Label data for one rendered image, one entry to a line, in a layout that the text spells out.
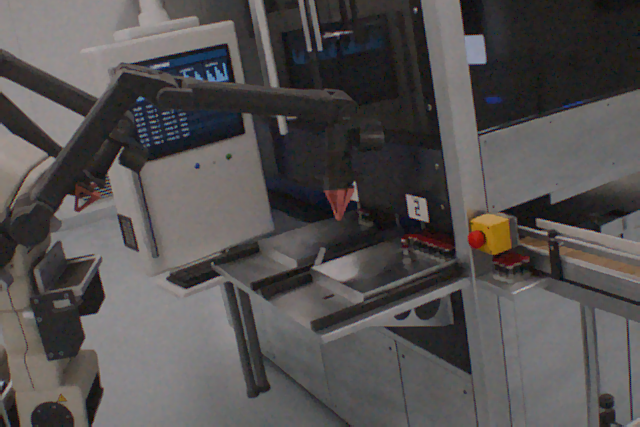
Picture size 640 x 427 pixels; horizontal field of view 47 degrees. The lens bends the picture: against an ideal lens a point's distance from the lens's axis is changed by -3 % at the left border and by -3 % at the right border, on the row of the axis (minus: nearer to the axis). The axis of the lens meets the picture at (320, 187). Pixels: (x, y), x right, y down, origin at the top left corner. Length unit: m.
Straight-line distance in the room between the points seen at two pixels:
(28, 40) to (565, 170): 5.63
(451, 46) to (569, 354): 0.89
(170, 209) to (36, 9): 4.68
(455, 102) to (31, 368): 1.14
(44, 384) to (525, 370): 1.17
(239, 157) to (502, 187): 1.07
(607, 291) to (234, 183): 1.37
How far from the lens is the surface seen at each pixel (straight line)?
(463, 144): 1.69
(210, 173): 2.50
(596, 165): 1.99
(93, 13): 7.02
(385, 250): 2.00
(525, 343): 1.94
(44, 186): 1.56
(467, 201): 1.71
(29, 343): 1.88
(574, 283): 1.69
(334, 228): 2.29
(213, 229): 2.52
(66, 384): 1.88
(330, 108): 1.58
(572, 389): 2.13
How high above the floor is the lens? 1.55
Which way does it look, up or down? 14 degrees down
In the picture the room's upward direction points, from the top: 10 degrees counter-clockwise
